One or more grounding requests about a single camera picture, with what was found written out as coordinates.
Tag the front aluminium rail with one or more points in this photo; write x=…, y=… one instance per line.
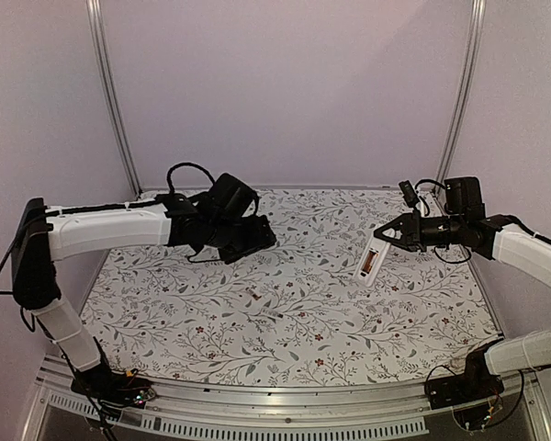
x=186, y=410

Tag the white remote battery cover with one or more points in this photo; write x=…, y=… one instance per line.
x=271, y=313

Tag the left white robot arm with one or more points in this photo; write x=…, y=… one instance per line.
x=216, y=218

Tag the right aluminium frame post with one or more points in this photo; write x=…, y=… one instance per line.
x=463, y=91

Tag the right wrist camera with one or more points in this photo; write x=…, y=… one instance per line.
x=412, y=199

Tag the left aluminium frame post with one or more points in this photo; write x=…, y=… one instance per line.
x=103, y=63

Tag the aluminium frame post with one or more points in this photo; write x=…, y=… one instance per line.
x=103, y=63
x=463, y=91

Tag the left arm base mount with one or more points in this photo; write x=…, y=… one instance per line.
x=119, y=390

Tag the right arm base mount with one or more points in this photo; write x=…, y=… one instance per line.
x=444, y=388

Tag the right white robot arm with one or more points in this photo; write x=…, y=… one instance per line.
x=500, y=238

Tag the white remote control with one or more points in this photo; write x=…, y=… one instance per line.
x=382, y=248

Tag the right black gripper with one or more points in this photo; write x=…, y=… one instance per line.
x=413, y=232

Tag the floral patterned table mat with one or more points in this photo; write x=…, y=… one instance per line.
x=152, y=310

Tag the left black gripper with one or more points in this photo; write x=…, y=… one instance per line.
x=262, y=237

